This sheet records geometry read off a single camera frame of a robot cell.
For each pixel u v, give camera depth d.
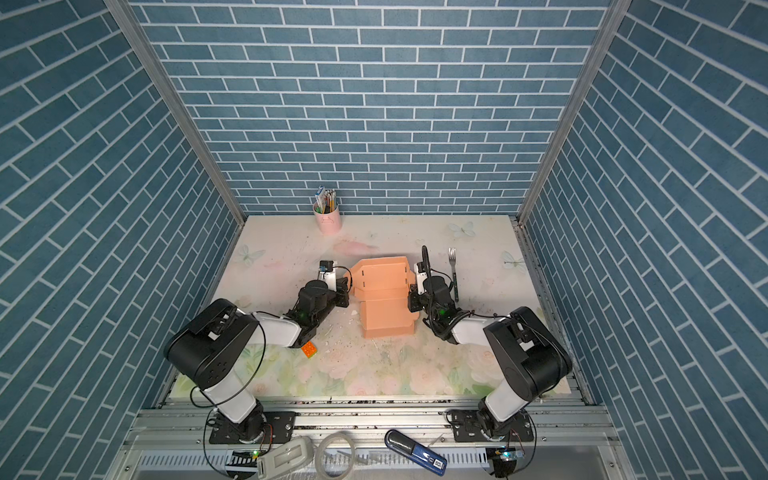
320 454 0.68
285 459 0.68
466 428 0.74
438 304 0.71
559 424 0.76
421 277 0.83
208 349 0.48
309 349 0.85
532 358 0.46
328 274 0.81
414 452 0.67
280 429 0.73
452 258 1.08
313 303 0.72
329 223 1.12
